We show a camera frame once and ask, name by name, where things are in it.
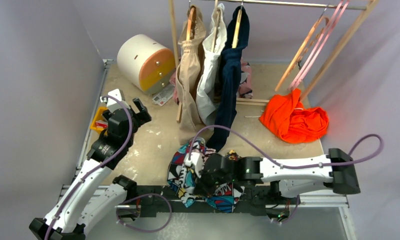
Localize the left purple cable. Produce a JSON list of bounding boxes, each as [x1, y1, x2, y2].
[[43, 95, 135, 240]]

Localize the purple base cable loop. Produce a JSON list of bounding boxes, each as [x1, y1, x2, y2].
[[115, 193, 173, 234]]

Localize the yellow plastic bin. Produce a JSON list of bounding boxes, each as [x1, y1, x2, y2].
[[89, 106, 108, 134]]

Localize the beige hanging shorts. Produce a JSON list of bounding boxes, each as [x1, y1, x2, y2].
[[175, 5, 206, 144]]

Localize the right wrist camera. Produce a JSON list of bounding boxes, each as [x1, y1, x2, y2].
[[183, 151, 205, 178]]

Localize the pink patterned garment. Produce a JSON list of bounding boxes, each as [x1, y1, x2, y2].
[[237, 58, 253, 99]]

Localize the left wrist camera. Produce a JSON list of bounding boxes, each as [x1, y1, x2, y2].
[[102, 88, 128, 113]]

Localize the paper label card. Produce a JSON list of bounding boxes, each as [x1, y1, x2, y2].
[[152, 84, 175, 106]]

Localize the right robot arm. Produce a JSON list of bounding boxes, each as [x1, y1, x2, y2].
[[184, 148, 361, 204]]

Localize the navy hanging shorts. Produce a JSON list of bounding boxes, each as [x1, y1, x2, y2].
[[205, 5, 251, 153]]

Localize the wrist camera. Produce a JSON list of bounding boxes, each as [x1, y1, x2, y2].
[[102, 88, 128, 113], [183, 151, 205, 178]]

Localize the orange garment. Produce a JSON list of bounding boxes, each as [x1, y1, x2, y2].
[[259, 88, 330, 144]]

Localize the white round drawer cabinet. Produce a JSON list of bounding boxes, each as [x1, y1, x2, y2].
[[116, 34, 176, 96]]

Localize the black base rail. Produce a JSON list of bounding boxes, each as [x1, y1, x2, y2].
[[133, 184, 287, 218]]

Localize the pink plastic hanger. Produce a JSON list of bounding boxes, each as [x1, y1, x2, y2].
[[288, 0, 351, 91]]

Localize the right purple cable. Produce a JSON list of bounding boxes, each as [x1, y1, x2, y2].
[[187, 124, 385, 170]]

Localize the colourful comic print shorts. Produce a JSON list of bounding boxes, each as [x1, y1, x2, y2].
[[167, 137, 245, 213]]

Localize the wooden empty hanger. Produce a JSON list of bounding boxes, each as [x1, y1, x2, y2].
[[274, 15, 330, 92]]

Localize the wooden clothes rack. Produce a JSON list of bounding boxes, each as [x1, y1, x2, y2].
[[168, 0, 379, 123]]

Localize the white hanging shorts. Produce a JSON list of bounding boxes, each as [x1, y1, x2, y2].
[[195, 3, 228, 126]]

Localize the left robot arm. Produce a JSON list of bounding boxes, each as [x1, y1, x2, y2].
[[29, 94, 152, 240]]

